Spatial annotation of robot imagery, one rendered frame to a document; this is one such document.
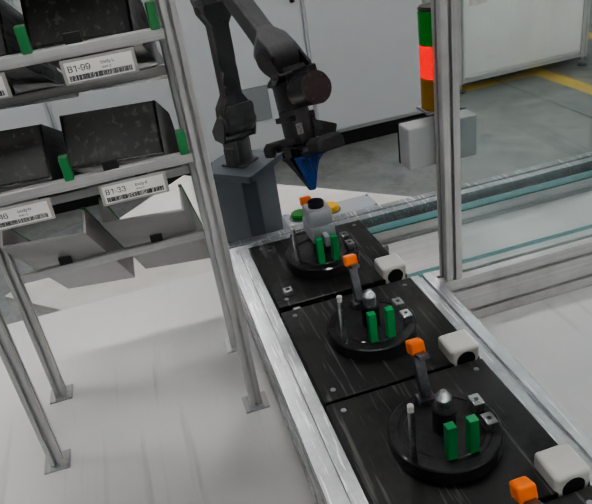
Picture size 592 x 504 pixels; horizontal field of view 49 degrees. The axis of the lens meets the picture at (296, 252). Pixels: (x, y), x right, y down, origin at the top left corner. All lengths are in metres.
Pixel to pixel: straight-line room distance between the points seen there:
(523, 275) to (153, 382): 0.70
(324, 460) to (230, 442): 0.23
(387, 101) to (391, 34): 0.43
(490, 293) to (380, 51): 3.33
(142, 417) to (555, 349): 0.70
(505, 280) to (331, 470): 0.53
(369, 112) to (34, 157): 3.71
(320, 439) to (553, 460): 0.29
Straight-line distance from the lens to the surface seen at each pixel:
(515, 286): 1.26
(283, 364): 1.02
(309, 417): 0.94
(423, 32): 1.04
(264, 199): 1.50
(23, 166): 0.93
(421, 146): 1.08
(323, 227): 1.18
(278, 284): 1.19
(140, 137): 0.92
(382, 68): 4.47
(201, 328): 1.32
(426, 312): 1.08
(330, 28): 4.29
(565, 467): 0.83
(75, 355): 1.36
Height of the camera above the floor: 1.60
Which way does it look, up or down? 29 degrees down
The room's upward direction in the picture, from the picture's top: 9 degrees counter-clockwise
